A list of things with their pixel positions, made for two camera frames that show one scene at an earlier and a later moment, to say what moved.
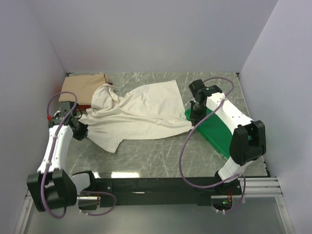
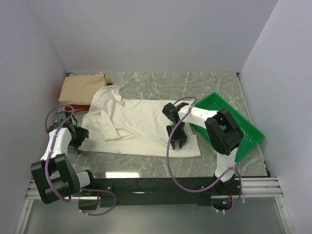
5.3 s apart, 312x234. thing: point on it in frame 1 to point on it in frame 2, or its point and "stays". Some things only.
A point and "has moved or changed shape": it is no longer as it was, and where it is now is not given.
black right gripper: [195, 119] to [182, 138]
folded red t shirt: [84, 107] stays
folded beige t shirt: [83, 86] stays
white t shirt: [154, 109] has moved or changed shape
